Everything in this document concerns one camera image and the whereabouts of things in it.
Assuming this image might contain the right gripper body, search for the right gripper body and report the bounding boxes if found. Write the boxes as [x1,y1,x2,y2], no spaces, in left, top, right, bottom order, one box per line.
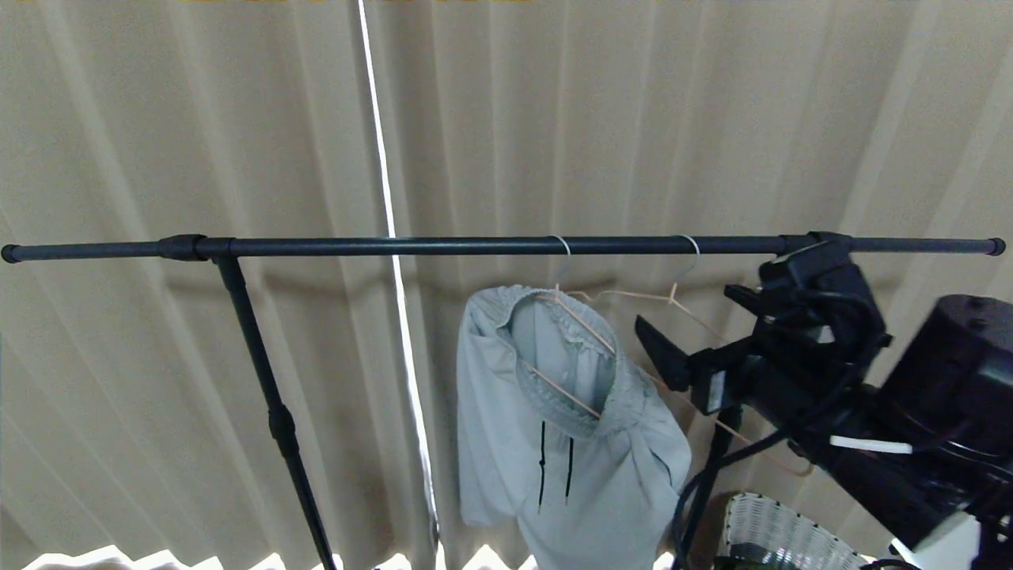
[689,339,974,547]

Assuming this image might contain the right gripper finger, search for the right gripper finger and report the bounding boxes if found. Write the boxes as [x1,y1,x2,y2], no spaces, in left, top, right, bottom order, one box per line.
[635,315,696,393]

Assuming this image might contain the pink clothes hanger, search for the pink clothes hanger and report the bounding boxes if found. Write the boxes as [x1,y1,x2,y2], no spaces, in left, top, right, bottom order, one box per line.
[566,235,816,477]
[522,235,620,420]

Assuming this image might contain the pale grey shorts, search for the pale grey shorts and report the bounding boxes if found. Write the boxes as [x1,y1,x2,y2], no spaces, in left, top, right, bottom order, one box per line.
[457,285,693,570]

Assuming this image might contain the white laundry basket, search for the white laundry basket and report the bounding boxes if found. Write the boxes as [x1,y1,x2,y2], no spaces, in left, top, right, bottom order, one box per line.
[716,492,871,570]

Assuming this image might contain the black clothes rack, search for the black clothes rack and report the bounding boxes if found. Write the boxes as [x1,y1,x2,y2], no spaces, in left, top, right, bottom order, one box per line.
[0,232,1007,570]

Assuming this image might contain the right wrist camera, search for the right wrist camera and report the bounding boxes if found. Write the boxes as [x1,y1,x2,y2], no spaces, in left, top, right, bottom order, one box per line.
[724,237,891,381]

